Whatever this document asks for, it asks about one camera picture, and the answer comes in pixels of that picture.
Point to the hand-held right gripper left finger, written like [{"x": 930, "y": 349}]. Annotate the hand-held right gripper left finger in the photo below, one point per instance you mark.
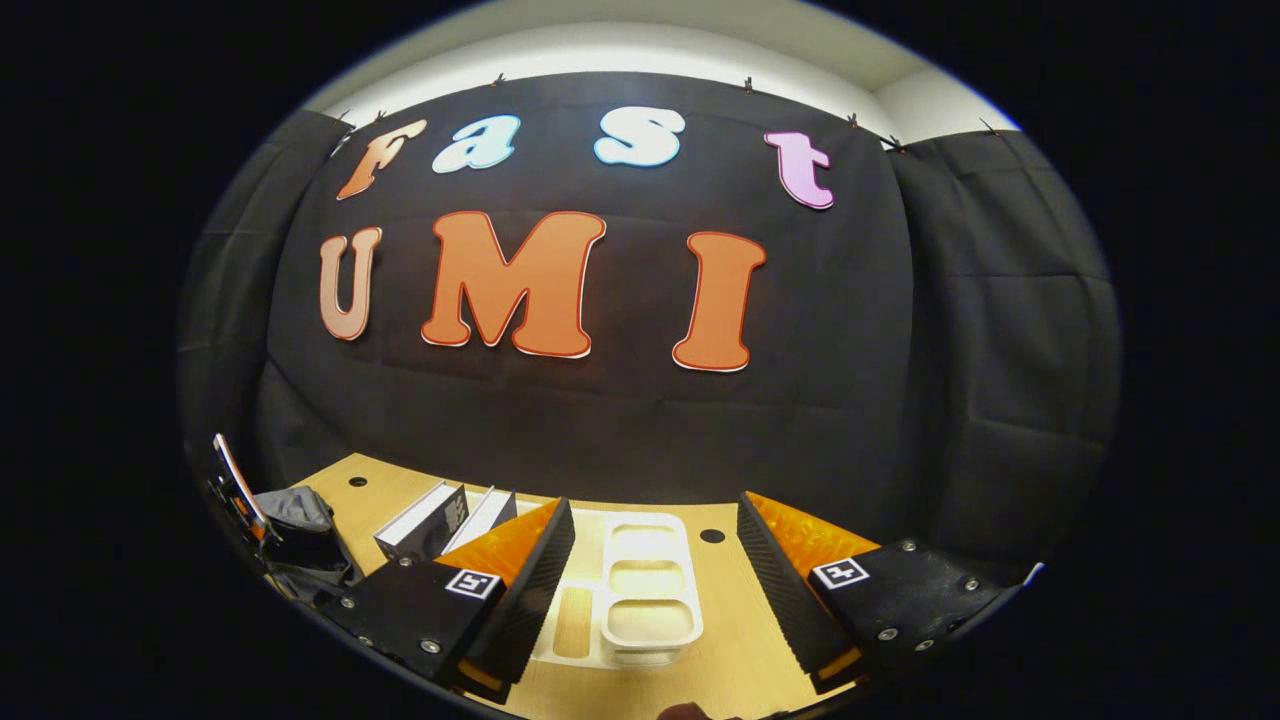
[{"x": 530, "y": 600}]

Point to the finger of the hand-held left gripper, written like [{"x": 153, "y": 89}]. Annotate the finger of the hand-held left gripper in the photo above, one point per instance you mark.
[{"x": 250, "y": 518}]

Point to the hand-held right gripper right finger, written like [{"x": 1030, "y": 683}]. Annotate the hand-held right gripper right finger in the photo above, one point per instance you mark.
[{"x": 780, "y": 600}]

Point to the grey schoolbag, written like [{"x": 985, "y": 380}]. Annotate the grey schoolbag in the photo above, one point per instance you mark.
[{"x": 305, "y": 540}]

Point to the blue cover book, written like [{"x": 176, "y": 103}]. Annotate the blue cover book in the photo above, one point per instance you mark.
[{"x": 485, "y": 520}]

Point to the white plastic bookshelf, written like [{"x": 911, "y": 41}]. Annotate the white plastic bookshelf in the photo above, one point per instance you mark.
[{"x": 650, "y": 620}]

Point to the black cover book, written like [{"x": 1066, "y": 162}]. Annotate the black cover book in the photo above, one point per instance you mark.
[{"x": 425, "y": 525}]

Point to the black backdrop cloth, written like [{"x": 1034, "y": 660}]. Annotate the black backdrop cloth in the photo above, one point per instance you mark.
[{"x": 600, "y": 430}]

